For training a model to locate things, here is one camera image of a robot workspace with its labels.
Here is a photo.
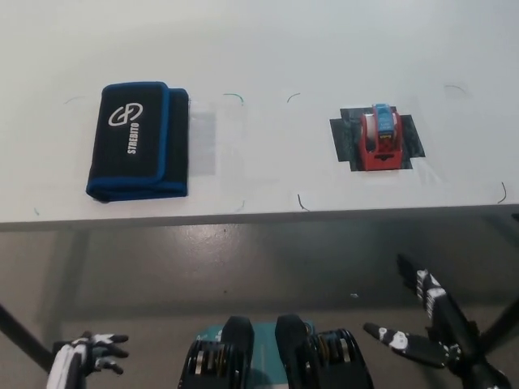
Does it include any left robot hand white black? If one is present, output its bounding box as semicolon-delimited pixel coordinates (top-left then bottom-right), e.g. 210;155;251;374
47;331;131;389

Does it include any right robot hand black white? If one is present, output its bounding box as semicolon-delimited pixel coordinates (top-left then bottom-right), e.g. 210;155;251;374
363;253;495;369

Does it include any red tape dispenser blue label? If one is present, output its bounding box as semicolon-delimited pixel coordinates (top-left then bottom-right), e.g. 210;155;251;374
356;102;403;172

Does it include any black tape patch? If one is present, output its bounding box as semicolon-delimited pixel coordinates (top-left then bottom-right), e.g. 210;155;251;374
328;105;427;173

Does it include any right robot body block black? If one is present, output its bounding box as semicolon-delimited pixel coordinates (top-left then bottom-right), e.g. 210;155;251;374
274;312;375;389

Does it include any robot body block black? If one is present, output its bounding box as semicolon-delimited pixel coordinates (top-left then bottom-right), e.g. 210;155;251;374
274;312;375;389
178;315;256;389

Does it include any left robot body block black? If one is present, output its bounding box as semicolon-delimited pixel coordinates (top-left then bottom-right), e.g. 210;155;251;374
178;315;256;389

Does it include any black blue-trimmed fabric pouch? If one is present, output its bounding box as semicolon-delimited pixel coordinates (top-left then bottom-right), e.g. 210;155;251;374
84;81;191;203

